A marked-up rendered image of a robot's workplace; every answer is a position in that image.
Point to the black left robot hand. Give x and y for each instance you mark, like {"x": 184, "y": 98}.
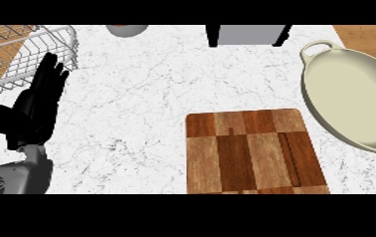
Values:
{"x": 39, "y": 98}

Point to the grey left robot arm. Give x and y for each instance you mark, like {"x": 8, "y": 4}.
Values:
{"x": 29, "y": 174}

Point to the checkered wooden cutting board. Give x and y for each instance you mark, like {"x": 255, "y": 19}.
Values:
{"x": 253, "y": 152}

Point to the cream oval pot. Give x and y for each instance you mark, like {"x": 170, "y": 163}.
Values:
{"x": 343, "y": 91}

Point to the pale wooden board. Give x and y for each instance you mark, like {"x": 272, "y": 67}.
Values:
{"x": 361, "y": 37}

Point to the grey round container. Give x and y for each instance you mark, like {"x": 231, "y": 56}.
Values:
{"x": 128, "y": 30}

